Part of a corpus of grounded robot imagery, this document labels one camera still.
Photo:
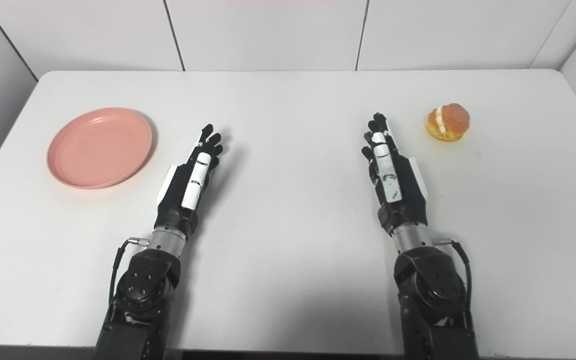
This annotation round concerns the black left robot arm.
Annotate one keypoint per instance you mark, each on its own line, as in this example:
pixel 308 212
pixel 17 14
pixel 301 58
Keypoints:
pixel 140 295

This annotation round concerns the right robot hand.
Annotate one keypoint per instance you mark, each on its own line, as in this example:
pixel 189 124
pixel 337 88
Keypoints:
pixel 398 192

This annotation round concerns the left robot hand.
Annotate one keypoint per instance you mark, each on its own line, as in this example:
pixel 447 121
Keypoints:
pixel 188 192

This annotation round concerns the pink round plate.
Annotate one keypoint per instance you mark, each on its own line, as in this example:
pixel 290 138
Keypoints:
pixel 99 147

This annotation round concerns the cream puff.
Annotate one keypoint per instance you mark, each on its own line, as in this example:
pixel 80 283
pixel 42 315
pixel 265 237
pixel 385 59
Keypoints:
pixel 448 122

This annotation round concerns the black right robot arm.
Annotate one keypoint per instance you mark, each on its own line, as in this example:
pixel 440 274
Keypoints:
pixel 430 295

